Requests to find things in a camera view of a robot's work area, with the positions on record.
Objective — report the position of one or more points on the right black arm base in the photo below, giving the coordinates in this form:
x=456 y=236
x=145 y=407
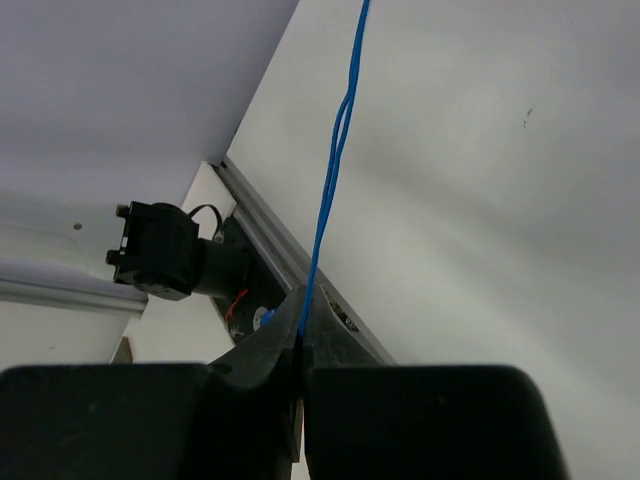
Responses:
x=171 y=254

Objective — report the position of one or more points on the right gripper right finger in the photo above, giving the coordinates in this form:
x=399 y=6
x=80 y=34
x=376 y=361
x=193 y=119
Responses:
x=329 y=343

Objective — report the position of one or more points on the aluminium rail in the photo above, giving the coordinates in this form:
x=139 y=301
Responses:
x=255 y=224

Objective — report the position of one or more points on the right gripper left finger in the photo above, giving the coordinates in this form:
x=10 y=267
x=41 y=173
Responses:
x=270 y=355

